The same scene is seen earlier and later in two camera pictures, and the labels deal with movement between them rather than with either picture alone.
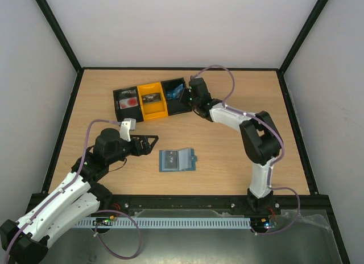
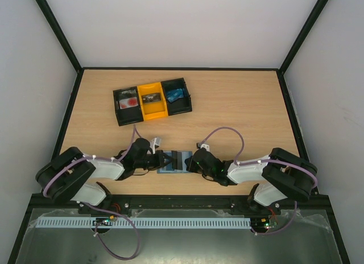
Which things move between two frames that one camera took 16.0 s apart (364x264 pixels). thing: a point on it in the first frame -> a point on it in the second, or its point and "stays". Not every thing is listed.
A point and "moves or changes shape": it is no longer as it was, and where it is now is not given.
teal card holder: [182, 160] moves or changes shape
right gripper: [187, 94] -> [189, 163]
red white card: [128, 103] stays
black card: [151, 98] stays
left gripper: [145, 149] -> [160, 163]
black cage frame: [62, 37] stays
